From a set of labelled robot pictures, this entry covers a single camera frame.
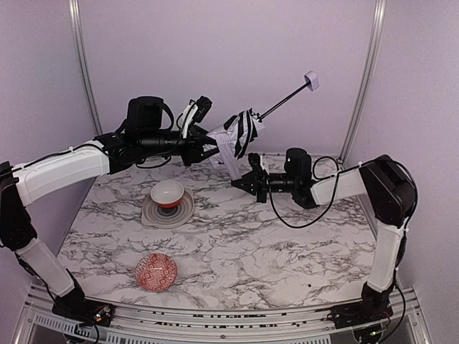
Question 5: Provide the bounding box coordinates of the lilac folding umbrella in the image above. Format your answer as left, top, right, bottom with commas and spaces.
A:
205, 70, 319, 181

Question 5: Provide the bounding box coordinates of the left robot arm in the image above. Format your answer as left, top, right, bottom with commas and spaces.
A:
1, 96, 212, 308

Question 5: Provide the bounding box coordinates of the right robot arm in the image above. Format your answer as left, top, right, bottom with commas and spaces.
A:
231, 148, 418, 308

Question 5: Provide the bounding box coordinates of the white bowl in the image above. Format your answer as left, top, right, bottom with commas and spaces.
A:
150, 180, 184, 209

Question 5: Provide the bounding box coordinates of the patterned plate under bowl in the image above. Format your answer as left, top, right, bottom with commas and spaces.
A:
141, 188, 195, 229

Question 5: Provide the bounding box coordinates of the red patterned bowl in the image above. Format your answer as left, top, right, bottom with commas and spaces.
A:
135, 253, 179, 292

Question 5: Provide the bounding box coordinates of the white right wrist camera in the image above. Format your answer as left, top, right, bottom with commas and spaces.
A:
248, 153, 268, 173

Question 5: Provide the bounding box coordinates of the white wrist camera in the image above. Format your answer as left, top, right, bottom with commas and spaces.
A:
176, 96, 212, 139
248, 153, 268, 173

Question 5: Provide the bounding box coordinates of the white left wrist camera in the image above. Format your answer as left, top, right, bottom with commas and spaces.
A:
176, 96, 212, 139

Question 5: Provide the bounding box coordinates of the left aluminium frame post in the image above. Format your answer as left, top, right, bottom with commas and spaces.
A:
68, 0, 103, 135

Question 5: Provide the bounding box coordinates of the aluminium frame post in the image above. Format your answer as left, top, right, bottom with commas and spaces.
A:
68, 0, 103, 135
339, 0, 387, 163

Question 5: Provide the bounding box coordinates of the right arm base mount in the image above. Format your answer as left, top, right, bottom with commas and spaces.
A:
326, 301, 394, 329

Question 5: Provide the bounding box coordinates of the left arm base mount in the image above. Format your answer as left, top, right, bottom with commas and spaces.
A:
52, 300, 115, 327

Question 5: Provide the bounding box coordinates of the right aluminium frame post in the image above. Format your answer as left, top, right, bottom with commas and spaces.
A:
339, 0, 387, 163

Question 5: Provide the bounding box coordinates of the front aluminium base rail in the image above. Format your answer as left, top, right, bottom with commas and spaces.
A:
12, 285, 432, 343

